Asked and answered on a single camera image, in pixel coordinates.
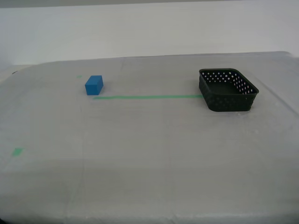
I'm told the blue block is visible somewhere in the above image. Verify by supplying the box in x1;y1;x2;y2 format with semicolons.
84;75;104;96

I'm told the long green tape strip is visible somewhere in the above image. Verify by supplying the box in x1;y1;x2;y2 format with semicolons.
93;94;205;100

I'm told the black perforated plastic basket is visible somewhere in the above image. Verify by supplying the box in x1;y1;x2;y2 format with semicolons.
199;68;260;113

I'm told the white table cover sheet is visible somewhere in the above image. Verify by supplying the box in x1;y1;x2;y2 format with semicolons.
0;51;299;224

